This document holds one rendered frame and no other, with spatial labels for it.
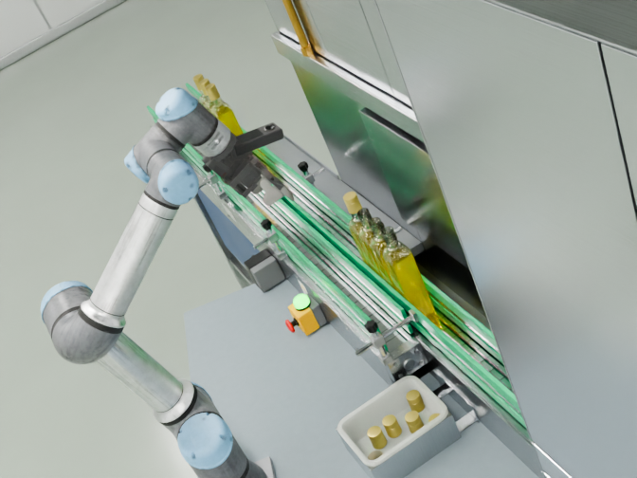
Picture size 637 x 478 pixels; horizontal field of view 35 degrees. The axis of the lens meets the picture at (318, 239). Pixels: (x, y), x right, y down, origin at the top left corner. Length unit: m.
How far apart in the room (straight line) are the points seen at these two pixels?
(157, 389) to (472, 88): 1.51
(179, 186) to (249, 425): 0.88
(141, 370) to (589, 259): 1.49
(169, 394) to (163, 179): 0.60
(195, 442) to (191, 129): 0.70
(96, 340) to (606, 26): 1.47
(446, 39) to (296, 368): 1.84
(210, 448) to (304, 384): 0.45
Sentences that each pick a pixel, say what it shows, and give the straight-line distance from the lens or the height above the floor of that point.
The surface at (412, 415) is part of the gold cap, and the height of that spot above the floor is 0.81.
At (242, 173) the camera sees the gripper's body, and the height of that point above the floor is 1.46.
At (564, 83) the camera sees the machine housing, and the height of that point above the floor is 2.08.
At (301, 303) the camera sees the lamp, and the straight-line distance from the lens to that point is 2.71.
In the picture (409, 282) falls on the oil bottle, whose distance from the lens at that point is 2.38.
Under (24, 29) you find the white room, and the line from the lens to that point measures 8.03.
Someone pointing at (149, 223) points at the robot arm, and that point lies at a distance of 1.95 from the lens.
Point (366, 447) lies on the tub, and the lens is 2.38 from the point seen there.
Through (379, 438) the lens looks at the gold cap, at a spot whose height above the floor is 0.80.
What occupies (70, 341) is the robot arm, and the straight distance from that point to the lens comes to 2.06.
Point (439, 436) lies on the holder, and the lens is 2.31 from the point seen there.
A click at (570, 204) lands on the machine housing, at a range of 0.89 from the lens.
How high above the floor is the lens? 2.48
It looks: 34 degrees down
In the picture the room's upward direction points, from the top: 25 degrees counter-clockwise
